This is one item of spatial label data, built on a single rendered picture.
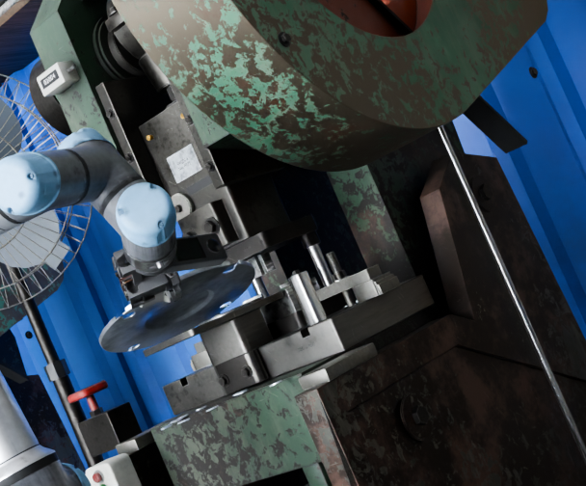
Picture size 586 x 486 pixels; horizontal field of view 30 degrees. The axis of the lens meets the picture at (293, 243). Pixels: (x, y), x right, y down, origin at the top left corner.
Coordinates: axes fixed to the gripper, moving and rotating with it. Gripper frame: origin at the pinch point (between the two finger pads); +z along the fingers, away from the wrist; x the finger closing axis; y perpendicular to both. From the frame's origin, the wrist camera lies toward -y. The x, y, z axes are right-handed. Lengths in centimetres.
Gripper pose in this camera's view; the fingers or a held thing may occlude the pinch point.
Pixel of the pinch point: (168, 289)
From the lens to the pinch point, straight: 178.4
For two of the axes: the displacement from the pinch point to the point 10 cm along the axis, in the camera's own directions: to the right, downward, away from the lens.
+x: 4.3, 8.5, -3.0
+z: -0.8, 3.7, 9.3
